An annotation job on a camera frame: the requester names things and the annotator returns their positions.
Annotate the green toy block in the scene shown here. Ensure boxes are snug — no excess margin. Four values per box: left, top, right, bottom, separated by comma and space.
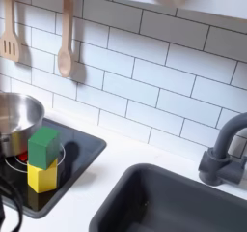
27, 126, 62, 171

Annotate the yellow toy block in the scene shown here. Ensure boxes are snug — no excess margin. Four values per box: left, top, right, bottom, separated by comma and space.
26, 158, 60, 194

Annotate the black toy stove top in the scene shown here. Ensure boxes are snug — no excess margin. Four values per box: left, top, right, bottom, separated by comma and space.
0, 117, 108, 219

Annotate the wooden spoon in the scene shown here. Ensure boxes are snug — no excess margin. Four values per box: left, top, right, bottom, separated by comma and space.
57, 0, 77, 79

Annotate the steel pot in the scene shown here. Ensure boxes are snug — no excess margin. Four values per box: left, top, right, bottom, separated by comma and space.
0, 92, 46, 158

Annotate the dark grey sink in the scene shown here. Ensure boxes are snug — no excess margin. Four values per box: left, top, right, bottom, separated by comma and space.
88, 162, 247, 232

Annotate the dark grey tap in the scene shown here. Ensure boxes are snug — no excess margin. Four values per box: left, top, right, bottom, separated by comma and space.
198, 112, 247, 187

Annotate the wooden slotted spatula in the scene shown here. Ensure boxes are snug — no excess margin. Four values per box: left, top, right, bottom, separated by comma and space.
0, 0, 21, 63

